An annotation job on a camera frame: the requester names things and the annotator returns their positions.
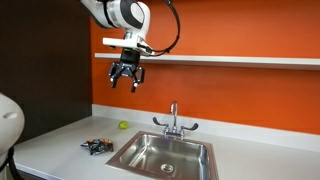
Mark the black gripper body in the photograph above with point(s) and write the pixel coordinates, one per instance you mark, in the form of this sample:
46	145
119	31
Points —
128	68

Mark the black snack packet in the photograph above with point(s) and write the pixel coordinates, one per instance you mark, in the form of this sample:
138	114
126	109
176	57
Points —
98	146

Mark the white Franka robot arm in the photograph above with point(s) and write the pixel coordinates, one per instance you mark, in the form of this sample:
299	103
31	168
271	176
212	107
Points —
133	13

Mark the white rounded robot base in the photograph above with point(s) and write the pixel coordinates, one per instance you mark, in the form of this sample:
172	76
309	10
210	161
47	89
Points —
10	126

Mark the green lime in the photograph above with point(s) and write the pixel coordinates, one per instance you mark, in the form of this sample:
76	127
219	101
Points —
123	125

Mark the stainless steel sink basin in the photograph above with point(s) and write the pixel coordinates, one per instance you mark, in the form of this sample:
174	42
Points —
150	156

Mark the dark wood cabinet panel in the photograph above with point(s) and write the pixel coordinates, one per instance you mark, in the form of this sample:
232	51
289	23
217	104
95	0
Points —
43	66

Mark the round sink drain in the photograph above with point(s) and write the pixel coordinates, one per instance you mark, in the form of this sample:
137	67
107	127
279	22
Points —
167	167

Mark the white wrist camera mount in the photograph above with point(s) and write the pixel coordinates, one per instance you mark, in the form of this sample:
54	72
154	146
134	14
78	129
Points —
116	42

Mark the long white wall shelf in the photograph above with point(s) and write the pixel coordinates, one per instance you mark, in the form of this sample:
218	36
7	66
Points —
233	60

